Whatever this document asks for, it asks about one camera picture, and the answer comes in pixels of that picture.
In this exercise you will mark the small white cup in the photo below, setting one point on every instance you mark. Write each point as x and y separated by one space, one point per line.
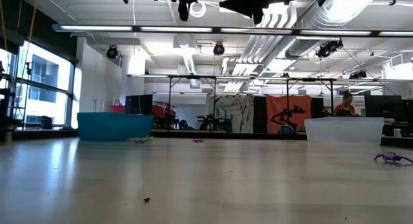
397 132

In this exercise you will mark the small beige cup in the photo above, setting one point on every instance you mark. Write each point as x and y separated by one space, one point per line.
8 136

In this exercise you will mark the black shelving stand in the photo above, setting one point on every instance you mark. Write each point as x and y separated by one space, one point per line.
4 117

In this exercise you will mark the black bar with light strips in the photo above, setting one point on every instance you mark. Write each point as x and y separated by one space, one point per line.
96 28

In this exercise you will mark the black ceiling camera cluster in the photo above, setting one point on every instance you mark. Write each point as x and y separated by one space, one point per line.
329 48

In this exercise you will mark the black ceiling spotlight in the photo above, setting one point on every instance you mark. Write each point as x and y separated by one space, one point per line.
112 52
218 49

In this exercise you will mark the dark blue bag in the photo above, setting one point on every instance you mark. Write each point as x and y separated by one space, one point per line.
185 124

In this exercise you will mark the black background robot arm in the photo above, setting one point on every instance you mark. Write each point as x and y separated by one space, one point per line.
211 122
285 116

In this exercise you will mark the person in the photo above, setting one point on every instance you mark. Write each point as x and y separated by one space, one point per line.
345 107

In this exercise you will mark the blue white rounded object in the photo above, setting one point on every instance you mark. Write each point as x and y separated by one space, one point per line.
286 129

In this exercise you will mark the black ceiling fixture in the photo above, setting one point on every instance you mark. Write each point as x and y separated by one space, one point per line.
358 75

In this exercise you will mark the grey patterned backdrop cloth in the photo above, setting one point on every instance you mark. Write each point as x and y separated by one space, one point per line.
235 111

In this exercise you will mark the red cloth object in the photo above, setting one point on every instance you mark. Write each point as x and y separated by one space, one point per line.
161 110

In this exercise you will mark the black box by window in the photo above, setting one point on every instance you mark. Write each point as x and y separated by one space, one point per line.
46 122

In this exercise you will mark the white square ceiling duct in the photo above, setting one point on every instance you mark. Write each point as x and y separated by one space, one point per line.
190 61

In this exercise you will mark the red storage bin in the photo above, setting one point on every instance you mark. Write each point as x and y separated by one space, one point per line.
116 108

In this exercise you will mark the silver ribbed ceiling duct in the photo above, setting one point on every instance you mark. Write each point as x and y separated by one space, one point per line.
309 44

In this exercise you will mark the black backdrop panel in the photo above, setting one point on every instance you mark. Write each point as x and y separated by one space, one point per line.
260 114

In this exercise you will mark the large window black frame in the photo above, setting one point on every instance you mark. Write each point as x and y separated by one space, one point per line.
48 88

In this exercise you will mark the green plastic spider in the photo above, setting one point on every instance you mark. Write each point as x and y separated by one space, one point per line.
143 139

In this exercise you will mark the black background rig frame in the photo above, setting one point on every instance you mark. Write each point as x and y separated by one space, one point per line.
331 98
170 101

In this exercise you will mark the orange backdrop cloth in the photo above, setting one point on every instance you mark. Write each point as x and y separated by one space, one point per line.
277 103

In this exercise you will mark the purple plastic spider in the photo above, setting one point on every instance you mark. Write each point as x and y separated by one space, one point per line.
139 141
197 140
392 158

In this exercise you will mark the teal plastic bin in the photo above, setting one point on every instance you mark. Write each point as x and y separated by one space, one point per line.
113 127

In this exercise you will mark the black computer monitor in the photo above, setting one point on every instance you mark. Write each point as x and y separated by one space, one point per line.
138 104
384 107

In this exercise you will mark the clear plastic bin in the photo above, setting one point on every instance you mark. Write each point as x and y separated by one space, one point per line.
343 130

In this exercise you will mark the white printed sign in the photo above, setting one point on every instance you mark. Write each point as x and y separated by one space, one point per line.
360 103

